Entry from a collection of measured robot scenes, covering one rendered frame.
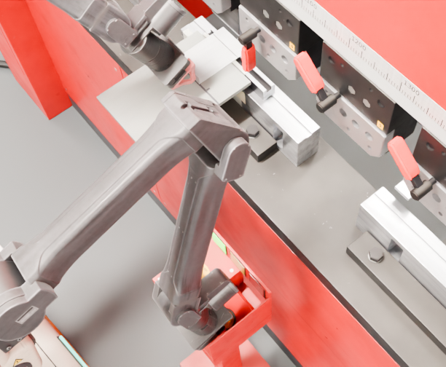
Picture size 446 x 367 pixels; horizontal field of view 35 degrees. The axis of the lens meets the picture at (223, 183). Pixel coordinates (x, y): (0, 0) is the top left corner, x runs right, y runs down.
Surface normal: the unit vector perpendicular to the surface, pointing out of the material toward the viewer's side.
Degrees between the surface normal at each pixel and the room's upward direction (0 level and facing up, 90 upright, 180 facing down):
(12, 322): 80
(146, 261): 0
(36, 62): 90
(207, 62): 0
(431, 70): 90
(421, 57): 90
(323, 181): 0
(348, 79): 90
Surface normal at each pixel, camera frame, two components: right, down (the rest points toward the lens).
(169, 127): -0.40, -0.39
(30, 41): 0.62, 0.67
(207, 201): 0.51, 0.62
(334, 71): -0.78, 0.57
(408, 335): -0.06, -0.47
